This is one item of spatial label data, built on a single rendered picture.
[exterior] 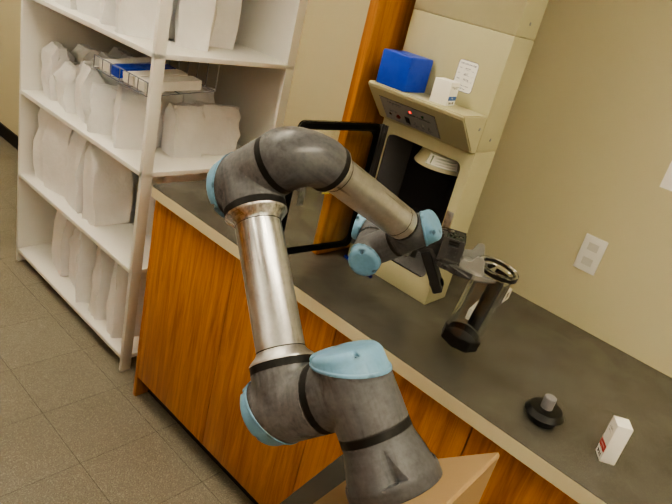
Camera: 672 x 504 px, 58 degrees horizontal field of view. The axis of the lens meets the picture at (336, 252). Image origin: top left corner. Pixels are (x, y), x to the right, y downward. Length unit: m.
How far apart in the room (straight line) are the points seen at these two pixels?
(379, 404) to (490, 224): 1.32
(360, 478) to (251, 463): 1.27
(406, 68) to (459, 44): 0.15
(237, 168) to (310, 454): 1.07
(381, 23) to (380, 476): 1.25
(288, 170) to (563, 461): 0.85
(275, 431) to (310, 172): 0.44
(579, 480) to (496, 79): 0.95
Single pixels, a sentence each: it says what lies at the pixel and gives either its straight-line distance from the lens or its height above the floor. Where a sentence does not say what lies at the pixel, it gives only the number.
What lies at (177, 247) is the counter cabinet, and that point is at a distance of 2.22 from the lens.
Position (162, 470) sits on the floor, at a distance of 2.44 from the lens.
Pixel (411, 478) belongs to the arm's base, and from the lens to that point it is 0.94.
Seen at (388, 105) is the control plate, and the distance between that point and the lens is 1.74.
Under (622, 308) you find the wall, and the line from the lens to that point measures 2.04.
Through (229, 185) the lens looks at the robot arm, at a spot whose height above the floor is 1.37.
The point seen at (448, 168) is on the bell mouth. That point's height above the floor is 1.33.
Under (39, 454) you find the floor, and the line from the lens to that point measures 2.51.
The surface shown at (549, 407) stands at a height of 0.99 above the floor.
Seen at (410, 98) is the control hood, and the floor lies 1.50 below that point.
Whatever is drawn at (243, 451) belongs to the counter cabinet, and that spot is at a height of 0.24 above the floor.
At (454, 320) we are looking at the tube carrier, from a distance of 1.56.
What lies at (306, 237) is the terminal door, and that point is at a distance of 1.80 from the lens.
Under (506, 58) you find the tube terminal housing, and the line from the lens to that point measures 1.64.
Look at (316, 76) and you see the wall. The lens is 2.62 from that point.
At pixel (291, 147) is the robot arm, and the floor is 1.46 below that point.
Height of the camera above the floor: 1.75
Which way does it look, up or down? 24 degrees down
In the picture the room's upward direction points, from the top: 14 degrees clockwise
